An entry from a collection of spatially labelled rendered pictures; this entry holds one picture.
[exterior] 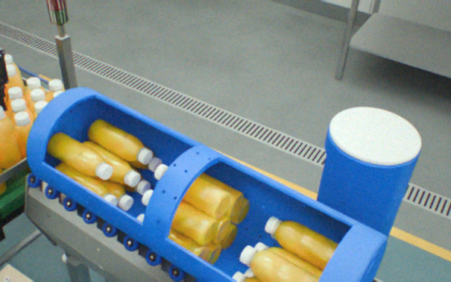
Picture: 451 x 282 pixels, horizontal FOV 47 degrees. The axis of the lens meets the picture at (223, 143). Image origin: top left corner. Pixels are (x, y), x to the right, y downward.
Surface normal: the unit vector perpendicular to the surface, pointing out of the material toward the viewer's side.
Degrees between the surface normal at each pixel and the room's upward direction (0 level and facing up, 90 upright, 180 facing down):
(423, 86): 0
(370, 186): 90
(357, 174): 90
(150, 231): 80
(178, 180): 25
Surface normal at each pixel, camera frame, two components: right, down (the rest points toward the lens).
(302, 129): 0.04, -0.77
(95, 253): -0.53, 0.22
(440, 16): -0.52, 0.53
